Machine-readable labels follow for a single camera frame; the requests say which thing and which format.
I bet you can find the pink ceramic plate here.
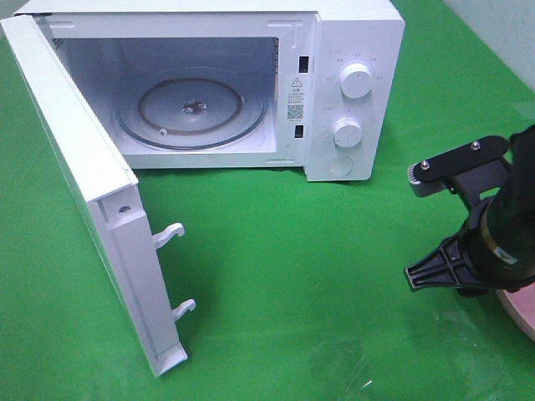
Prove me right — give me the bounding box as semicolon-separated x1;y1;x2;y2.
497;283;535;341

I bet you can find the white microwave door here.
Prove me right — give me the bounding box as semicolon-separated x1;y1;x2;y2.
1;15;196;376

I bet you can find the white microwave oven body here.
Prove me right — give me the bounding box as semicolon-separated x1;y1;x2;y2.
11;1;405;181

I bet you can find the clear tape patch centre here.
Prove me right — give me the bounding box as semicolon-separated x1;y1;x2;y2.
310;337;376;400

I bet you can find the white timer knob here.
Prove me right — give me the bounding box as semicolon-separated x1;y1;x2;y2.
333;118;363;148

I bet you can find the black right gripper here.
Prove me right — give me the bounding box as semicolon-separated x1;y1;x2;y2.
405;165;534;297

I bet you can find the round white door-release button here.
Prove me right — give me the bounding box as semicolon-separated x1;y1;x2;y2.
328;155;353;176

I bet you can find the upper white power knob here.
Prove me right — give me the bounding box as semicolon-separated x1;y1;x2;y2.
339;61;373;99

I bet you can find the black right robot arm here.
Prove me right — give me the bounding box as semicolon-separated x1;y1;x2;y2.
405;127;534;297

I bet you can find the glass microwave turntable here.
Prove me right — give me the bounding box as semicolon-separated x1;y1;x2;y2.
116;67;274;150

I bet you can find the white warning label sticker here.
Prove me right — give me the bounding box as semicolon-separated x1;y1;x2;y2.
283;73;308;123

